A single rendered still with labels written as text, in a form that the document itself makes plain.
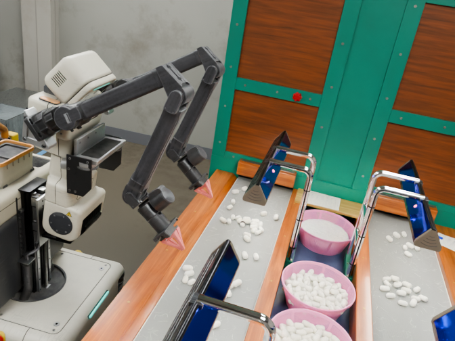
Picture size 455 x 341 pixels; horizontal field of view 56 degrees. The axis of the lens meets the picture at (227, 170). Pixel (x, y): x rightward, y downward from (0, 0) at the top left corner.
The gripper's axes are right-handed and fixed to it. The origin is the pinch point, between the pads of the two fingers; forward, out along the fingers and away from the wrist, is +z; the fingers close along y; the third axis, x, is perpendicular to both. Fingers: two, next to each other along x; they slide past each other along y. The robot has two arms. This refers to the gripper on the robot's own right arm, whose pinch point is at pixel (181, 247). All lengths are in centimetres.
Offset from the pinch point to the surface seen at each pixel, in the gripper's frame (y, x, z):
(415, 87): 89, -86, 21
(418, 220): 20, -64, 42
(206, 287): -45, -32, -1
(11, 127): 168, 177, -124
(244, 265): 16.2, -3.8, 23.2
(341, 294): 15, -27, 51
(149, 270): -4.4, 13.1, -0.9
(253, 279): 10.1, -7.0, 27.0
